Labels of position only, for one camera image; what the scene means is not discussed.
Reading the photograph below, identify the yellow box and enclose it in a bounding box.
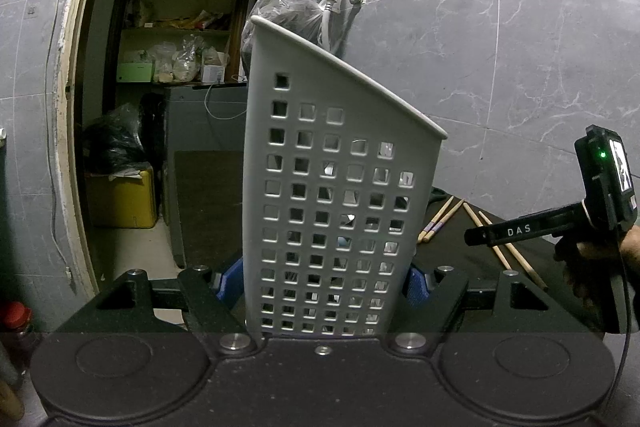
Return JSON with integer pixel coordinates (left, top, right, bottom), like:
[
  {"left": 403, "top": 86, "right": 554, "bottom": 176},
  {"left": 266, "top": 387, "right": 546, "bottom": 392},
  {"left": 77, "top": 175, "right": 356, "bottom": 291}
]
[{"left": 86, "top": 162, "right": 159, "bottom": 229}]

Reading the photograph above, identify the wooden chopstick purple end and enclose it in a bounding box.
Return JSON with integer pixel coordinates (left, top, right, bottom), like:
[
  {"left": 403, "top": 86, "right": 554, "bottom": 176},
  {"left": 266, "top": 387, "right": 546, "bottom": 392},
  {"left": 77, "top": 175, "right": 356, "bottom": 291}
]
[
  {"left": 419, "top": 196, "right": 455, "bottom": 243},
  {"left": 424, "top": 200, "right": 466, "bottom": 244}
]

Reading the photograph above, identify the wooden shelf unit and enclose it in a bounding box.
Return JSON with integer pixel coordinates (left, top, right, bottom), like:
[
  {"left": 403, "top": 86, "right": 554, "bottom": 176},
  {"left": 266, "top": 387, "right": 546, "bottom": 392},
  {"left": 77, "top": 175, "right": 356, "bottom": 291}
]
[{"left": 106, "top": 0, "right": 264, "bottom": 88}]

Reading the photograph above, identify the wooden handle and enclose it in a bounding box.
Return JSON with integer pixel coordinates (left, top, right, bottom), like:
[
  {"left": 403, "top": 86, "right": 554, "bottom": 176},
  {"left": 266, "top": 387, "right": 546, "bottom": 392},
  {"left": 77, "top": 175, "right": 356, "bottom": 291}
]
[{"left": 0, "top": 377, "right": 26, "bottom": 423}]

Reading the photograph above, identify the white hose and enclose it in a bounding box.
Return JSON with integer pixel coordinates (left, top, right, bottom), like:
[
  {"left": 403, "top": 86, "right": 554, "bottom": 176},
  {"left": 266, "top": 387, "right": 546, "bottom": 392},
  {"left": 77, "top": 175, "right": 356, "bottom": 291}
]
[{"left": 319, "top": 0, "right": 353, "bottom": 55}]

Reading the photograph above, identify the red capped jar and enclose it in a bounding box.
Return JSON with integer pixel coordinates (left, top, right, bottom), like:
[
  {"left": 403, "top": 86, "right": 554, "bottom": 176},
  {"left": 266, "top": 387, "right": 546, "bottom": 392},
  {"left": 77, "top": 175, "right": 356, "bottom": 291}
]
[{"left": 0, "top": 301, "right": 37, "bottom": 360}]

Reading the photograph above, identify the person's right forearm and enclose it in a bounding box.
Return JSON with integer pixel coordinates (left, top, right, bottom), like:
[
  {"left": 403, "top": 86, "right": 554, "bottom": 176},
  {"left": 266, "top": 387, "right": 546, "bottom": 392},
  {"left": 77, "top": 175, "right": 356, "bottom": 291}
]
[{"left": 619, "top": 223, "right": 640, "bottom": 269}]

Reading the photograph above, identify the person's right hand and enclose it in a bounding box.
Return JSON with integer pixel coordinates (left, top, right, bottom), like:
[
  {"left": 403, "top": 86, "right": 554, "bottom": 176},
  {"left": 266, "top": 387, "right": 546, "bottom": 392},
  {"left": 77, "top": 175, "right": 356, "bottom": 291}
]
[{"left": 552, "top": 237, "right": 626, "bottom": 334}]

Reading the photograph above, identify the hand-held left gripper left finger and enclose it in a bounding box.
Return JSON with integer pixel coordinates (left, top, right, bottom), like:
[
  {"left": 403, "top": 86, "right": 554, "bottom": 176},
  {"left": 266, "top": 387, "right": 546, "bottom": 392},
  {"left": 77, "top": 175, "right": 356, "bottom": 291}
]
[{"left": 95, "top": 257, "right": 262, "bottom": 354}]

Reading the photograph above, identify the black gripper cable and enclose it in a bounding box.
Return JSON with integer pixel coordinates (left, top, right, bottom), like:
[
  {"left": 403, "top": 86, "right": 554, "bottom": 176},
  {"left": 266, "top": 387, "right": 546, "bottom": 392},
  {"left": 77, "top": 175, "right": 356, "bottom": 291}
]
[{"left": 611, "top": 247, "right": 633, "bottom": 400}]

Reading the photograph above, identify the grey wall cable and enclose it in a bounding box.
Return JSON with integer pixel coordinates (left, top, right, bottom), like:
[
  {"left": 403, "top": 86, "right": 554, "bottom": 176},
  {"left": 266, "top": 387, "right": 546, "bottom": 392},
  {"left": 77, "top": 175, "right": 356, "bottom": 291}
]
[{"left": 44, "top": 0, "right": 77, "bottom": 294}]

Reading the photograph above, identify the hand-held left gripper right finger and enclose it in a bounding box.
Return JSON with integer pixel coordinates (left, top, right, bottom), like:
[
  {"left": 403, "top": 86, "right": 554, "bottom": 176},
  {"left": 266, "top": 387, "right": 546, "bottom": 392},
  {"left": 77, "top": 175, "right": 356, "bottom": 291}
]
[{"left": 382, "top": 264, "right": 551, "bottom": 354}]

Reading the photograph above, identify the large clear plastic bag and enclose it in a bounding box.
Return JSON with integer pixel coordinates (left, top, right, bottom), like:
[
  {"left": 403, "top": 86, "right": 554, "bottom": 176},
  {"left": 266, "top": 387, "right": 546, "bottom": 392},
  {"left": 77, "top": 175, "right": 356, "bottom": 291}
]
[{"left": 241, "top": 0, "right": 326, "bottom": 60}]

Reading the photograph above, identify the grey cabinet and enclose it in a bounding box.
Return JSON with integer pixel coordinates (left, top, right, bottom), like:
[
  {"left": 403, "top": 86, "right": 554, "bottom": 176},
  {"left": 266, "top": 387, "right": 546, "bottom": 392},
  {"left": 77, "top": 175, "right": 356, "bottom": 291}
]
[{"left": 162, "top": 82, "right": 251, "bottom": 269}]

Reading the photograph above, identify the pile of plastic food bags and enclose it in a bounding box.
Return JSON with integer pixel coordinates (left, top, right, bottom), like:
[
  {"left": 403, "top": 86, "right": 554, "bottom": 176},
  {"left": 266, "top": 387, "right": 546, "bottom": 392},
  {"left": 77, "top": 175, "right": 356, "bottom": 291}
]
[{"left": 124, "top": 8, "right": 236, "bottom": 84}]

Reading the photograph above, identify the white perforated utensil holder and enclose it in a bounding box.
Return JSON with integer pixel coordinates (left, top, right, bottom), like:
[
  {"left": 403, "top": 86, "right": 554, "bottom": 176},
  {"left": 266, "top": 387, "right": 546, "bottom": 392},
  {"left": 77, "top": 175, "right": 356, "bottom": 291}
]
[{"left": 241, "top": 14, "right": 448, "bottom": 339}]

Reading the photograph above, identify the thin white wire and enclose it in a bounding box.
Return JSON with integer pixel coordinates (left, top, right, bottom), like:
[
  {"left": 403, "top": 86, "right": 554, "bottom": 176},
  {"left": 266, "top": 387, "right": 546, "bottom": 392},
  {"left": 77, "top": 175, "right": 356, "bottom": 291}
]
[{"left": 204, "top": 81, "right": 249, "bottom": 120}]

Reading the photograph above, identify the green box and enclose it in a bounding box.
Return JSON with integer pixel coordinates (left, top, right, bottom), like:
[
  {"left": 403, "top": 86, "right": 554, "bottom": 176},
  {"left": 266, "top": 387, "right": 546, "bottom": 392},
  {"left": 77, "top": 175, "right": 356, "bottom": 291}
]
[{"left": 116, "top": 62, "right": 155, "bottom": 84}]

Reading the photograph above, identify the black garbage bag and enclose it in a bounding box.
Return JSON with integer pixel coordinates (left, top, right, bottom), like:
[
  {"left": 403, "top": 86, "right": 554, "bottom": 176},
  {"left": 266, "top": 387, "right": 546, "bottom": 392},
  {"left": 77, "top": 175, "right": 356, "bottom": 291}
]
[{"left": 81, "top": 102, "right": 151, "bottom": 175}]

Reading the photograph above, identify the cream door frame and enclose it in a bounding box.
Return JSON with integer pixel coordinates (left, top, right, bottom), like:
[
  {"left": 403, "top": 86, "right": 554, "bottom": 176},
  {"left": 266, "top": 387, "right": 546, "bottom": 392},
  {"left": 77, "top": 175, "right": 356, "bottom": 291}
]
[{"left": 52, "top": 0, "right": 327, "bottom": 300}]

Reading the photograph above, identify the plain wooden chopstick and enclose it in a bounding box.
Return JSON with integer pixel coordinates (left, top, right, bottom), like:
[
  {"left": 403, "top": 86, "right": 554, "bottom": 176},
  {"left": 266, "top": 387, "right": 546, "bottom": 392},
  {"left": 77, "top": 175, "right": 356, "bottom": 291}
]
[
  {"left": 462, "top": 202, "right": 549, "bottom": 292},
  {"left": 478, "top": 211, "right": 513, "bottom": 271}
]

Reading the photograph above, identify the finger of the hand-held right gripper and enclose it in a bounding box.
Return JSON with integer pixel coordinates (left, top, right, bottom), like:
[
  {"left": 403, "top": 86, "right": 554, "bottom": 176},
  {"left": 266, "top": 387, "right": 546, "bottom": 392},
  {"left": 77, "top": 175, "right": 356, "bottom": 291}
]
[{"left": 464, "top": 202, "right": 587, "bottom": 249}]

